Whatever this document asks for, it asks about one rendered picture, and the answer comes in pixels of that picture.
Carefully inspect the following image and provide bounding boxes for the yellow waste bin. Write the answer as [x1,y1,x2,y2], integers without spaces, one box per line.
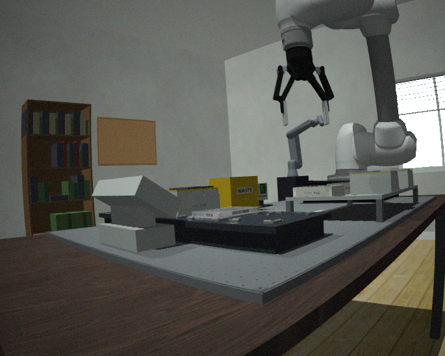
[209,176,259,208]

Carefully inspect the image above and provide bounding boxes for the white multi-trough reservoir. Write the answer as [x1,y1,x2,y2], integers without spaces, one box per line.
[327,183,350,193]

